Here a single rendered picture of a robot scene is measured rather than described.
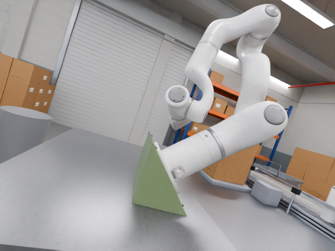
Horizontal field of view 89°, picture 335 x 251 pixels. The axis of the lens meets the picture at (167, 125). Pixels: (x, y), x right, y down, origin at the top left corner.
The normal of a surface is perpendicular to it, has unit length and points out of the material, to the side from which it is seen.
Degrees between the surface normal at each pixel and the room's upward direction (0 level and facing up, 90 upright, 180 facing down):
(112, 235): 0
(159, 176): 90
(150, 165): 90
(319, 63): 90
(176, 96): 71
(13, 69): 90
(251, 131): 109
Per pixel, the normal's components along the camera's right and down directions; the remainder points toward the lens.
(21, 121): 0.46, 0.28
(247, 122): -0.62, -0.07
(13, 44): 0.22, 0.14
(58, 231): 0.33, -0.94
